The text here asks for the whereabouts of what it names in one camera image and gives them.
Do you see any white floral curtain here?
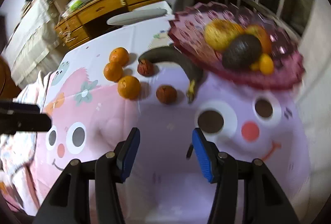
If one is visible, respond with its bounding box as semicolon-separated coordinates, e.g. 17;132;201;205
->
297;0;330;222

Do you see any cartoon printed tablecloth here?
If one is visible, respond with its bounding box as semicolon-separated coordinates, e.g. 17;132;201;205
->
20;18;310;223

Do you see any grey office chair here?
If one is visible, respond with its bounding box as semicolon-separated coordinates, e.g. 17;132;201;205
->
107;0;172;26

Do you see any yellow pear in bowl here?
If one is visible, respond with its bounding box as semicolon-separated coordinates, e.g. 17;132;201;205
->
204;19;244;52

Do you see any brown red passion fruit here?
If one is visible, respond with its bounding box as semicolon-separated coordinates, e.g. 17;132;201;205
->
156;85;177;105

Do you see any overripe black banana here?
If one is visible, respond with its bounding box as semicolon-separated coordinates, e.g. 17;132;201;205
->
138;46;203;104

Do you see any orange tangerine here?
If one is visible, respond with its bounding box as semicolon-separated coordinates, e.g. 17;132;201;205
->
109;47;130;67
103;62;124;82

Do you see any dark red passion fruit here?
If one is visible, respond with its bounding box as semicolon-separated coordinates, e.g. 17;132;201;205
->
137;59;155;77

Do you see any small tangerine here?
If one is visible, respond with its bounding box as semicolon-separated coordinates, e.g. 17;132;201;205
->
259;54;274;75

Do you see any dark green avocado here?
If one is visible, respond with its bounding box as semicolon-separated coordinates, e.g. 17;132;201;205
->
222;34;263;70

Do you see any large orange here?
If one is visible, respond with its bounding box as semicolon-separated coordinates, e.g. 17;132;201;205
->
117;75;141;100

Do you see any purple glass fruit bowl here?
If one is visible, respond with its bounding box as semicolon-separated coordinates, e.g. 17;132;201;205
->
168;2;305;90

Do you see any wooden desk with drawers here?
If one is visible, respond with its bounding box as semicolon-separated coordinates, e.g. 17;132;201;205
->
55;0;161;50

